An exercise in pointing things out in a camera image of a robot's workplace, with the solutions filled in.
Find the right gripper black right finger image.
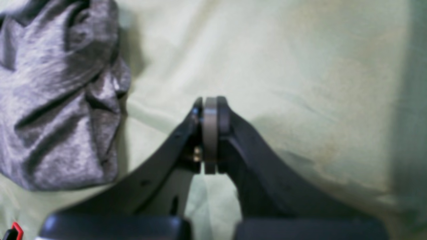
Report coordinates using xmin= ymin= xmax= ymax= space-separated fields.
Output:
xmin=216 ymin=97 xmax=371 ymax=220

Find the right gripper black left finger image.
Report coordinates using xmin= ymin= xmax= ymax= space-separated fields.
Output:
xmin=55 ymin=97 xmax=218 ymax=217

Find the grey heathered T-shirt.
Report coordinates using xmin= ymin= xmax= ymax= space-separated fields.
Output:
xmin=0 ymin=0 xmax=131 ymax=191

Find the orange black clamp left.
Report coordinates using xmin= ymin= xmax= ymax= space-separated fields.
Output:
xmin=1 ymin=222 xmax=24 ymax=240

